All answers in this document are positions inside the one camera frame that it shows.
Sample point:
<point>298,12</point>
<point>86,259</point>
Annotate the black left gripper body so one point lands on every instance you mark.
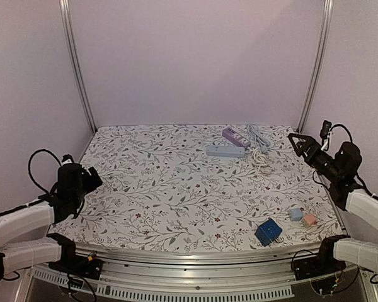
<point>89,185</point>

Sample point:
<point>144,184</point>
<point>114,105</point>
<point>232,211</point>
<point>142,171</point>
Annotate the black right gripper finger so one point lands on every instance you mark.
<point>301,141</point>
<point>299,151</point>

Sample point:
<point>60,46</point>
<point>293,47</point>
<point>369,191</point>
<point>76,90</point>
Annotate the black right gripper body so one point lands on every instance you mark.
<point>309,149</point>

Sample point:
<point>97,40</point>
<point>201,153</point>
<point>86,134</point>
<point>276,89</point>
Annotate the light blue charger plug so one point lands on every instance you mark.
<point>295,214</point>

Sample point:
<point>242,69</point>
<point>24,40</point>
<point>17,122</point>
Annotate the purple power strip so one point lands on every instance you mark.
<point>234,137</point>

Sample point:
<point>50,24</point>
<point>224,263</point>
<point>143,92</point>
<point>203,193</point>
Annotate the dark blue cube socket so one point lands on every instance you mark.
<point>268,232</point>

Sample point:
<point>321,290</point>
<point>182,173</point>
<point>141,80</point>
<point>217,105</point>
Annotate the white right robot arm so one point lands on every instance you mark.
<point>350,194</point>

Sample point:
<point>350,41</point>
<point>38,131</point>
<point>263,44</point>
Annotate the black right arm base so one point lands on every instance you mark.
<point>311,267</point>

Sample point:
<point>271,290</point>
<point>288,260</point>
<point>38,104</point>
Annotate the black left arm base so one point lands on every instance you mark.
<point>87,267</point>

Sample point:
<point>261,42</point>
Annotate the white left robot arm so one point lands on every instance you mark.
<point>64,200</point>

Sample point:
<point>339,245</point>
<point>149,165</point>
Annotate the pink charger plug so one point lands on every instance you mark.
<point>309,220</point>

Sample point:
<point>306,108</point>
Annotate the light blue power strip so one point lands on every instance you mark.
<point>225,151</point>

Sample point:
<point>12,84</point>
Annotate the floral patterned table mat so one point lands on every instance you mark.
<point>162,192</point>

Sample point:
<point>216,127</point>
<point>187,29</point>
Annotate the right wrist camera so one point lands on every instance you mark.
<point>326,127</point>

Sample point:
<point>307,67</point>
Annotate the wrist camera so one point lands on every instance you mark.
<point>326,127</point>
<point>67,159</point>

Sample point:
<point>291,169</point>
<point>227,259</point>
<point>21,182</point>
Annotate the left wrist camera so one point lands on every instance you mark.
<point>67,159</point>

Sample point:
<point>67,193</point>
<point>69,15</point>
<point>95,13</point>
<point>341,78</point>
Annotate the aluminium front rail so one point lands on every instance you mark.
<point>256,275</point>

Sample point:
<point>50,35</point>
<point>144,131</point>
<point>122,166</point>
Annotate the right aluminium frame post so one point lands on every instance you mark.
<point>318,63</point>

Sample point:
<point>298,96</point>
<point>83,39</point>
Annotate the aluminium frame post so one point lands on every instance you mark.
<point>65,14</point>
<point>318,63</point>

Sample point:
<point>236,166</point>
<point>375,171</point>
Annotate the left aluminium frame post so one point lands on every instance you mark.
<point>65,14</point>

